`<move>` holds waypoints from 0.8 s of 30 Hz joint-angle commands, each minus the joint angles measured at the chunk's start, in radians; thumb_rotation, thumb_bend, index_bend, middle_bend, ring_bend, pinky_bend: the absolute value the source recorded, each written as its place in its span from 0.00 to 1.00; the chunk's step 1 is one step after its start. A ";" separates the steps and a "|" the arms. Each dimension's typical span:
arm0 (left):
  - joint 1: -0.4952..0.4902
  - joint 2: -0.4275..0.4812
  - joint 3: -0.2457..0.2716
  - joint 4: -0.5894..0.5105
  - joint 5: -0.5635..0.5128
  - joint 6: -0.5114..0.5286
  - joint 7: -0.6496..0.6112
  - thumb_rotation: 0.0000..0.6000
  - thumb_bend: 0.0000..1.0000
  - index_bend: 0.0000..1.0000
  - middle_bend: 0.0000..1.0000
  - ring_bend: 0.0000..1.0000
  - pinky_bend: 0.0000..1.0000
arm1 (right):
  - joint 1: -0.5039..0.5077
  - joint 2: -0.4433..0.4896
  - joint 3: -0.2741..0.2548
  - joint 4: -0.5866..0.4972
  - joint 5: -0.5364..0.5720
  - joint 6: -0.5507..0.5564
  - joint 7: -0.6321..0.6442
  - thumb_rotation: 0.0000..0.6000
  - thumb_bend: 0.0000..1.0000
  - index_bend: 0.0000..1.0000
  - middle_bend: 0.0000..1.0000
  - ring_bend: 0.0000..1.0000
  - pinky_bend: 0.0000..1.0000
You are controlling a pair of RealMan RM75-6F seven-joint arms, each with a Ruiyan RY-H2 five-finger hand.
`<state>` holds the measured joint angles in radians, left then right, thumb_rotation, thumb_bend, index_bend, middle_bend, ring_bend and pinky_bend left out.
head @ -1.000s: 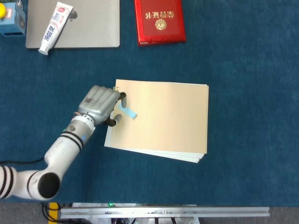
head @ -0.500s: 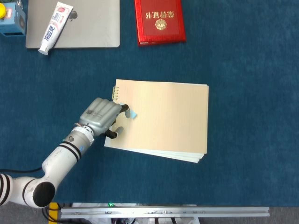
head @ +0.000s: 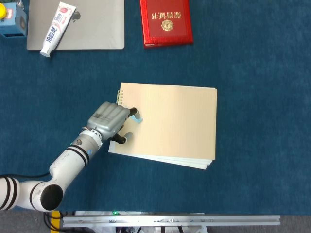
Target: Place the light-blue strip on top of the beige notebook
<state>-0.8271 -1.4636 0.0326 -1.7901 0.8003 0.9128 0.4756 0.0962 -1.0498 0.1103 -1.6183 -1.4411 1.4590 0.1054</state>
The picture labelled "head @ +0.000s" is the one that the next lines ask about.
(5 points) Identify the tan spiral notebook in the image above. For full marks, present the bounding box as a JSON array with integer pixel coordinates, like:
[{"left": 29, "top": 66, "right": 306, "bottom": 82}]
[{"left": 108, "top": 82, "right": 218, "bottom": 170}]

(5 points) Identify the blue cardboard box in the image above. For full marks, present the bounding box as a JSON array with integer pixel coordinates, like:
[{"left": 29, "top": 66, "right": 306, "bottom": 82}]
[{"left": 0, "top": 2, "right": 28, "bottom": 38}]

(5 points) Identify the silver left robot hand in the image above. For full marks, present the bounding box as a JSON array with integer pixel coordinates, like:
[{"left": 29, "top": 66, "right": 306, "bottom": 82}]
[{"left": 86, "top": 101, "right": 141, "bottom": 144}]

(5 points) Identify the aluminium profile rail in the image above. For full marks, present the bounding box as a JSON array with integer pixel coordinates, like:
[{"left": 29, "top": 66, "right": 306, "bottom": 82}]
[{"left": 62, "top": 215, "right": 281, "bottom": 228}]

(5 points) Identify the dark teal table mat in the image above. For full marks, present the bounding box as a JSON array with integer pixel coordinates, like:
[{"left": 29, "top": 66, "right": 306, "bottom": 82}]
[{"left": 0, "top": 0, "right": 311, "bottom": 216}]

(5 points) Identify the red certificate folder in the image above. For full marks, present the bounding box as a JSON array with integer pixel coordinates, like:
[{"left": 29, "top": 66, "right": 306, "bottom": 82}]
[{"left": 139, "top": 0, "right": 194, "bottom": 49}]

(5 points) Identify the grey closed laptop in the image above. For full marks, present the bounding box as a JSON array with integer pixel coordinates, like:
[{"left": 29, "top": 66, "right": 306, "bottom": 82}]
[{"left": 26, "top": 0, "right": 125, "bottom": 51}]

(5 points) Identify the white toothpaste tube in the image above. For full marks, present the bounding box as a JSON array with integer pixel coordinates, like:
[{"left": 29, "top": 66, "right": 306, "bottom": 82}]
[{"left": 39, "top": 1, "right": 77, "bottom": 58}]

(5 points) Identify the yellow floor tape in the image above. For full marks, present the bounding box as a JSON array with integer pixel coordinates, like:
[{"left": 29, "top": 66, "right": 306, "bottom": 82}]
[{"left": 51, "top": 210, "right": 61, "bottom": 231}]

